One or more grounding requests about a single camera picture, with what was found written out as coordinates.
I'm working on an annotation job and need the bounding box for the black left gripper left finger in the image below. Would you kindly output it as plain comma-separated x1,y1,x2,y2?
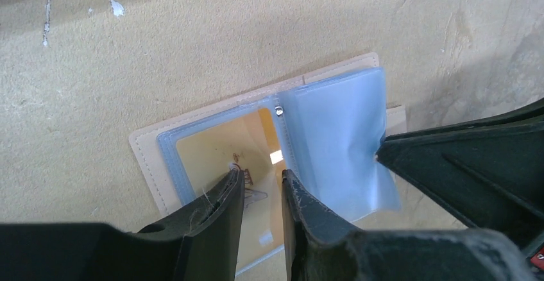
1,170,244,280

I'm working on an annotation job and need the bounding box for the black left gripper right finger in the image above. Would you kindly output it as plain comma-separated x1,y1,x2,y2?
282,169,536,280

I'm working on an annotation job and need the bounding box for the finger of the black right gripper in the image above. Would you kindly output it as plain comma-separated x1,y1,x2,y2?
377,100,543,250

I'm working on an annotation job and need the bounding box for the gold card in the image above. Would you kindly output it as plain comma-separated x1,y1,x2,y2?
175,108,285,274

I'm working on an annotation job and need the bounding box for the beige card holder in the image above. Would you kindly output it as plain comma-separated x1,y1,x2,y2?
128,52,407,277

